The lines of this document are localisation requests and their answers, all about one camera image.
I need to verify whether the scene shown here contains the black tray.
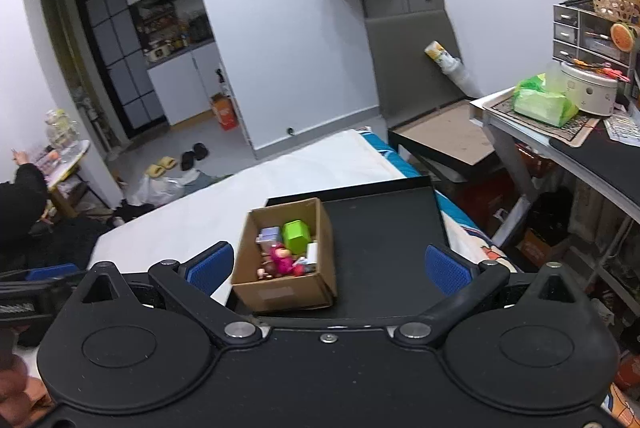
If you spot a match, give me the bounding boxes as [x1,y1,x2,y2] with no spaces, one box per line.
[235,175,451,331]

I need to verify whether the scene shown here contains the sleeve of paper cups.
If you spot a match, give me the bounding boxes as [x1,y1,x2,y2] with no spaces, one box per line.
[424,41,478,96]

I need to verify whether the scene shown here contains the white desk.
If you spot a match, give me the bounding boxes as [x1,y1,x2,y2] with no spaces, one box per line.
[469,86,640,289]

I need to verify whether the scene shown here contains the lilac toy block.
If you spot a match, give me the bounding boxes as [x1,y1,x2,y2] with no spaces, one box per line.
[257,225,282,249]

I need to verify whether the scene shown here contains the black mouse mat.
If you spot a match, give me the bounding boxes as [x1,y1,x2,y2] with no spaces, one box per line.
[549,128,640,211]

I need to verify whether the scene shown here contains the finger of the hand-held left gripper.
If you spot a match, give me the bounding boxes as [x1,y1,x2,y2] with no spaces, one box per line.
[24,263,86,293]

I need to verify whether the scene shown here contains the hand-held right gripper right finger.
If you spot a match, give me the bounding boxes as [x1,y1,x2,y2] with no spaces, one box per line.
[394,245,584,347]

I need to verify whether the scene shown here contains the kitchen shelf with jars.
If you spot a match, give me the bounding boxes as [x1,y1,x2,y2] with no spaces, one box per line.
[130,0,216,66]

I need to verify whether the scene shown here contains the clear plastic jars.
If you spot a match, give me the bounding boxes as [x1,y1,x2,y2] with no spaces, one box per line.
[46,109,80,154]

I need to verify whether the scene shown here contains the person's left hand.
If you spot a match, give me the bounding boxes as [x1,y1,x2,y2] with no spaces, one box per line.
[0,354,54,428]

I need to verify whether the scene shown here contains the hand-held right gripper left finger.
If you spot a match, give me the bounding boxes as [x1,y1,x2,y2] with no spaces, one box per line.
[75,242,263,347]

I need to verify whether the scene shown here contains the brown cardboard box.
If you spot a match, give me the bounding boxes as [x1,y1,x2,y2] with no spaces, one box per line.
[231,197,338,314]

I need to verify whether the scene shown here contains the white blanket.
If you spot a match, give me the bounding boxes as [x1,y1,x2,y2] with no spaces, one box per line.
[90,128,421,279]

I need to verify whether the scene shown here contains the printed paper sheet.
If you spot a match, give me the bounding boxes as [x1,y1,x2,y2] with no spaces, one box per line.
[604,113,640,141]

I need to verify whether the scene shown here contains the green tissue pack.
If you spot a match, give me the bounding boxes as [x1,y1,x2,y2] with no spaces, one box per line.
[513,73,580,128]

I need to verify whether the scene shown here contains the orange box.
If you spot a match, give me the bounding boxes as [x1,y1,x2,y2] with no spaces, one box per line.
[210,93,238,131]

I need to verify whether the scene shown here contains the grey drawer organizer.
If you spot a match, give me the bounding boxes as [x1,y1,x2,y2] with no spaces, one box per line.
[552,3,638,69]

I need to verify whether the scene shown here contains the orange slice ornament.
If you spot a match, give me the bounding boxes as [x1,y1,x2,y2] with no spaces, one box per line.
[611,22,637,52]

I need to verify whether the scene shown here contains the patterned table mat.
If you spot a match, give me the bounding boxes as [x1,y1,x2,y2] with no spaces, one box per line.
[482,96,601,144]

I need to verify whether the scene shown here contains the pink dinosaur figure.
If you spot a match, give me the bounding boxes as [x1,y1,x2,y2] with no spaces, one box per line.
[270,244,297,276]

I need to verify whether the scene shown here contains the white floor cabinet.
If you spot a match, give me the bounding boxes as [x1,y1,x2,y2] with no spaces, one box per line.
[146,43,226,126]

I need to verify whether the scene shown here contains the round side table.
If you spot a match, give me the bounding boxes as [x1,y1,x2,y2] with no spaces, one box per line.
[42,139,93,219]

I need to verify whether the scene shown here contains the black side table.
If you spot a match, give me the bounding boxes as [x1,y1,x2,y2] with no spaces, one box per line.
[387,101,521,209]

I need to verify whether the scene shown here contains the red wire basket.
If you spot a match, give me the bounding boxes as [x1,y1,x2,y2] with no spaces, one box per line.
[517,143,556,179]

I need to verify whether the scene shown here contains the white round container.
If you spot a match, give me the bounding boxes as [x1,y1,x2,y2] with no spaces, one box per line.
[560,61,618,116]

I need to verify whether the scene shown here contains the wicker basket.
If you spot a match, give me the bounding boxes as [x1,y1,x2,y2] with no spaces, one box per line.
[589,0,640,26]

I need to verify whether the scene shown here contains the black framed glass door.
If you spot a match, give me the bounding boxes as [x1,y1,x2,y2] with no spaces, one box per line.
[75,0,168,139]

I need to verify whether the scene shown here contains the black bag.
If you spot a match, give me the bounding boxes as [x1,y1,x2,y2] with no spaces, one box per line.
[530,188,573,239]

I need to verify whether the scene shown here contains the white plastic bag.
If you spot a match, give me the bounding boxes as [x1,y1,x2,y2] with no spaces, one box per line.
[137,173,201,206]

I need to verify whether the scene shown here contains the green toy block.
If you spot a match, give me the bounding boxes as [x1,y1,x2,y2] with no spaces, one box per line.
[281,219,311,255]

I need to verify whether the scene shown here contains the grey door panel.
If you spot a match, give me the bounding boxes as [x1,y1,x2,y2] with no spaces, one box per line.
[364,11,478,131]

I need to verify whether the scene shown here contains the printed cardboard box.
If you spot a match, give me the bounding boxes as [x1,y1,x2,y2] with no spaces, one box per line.
[520,228,566,266]

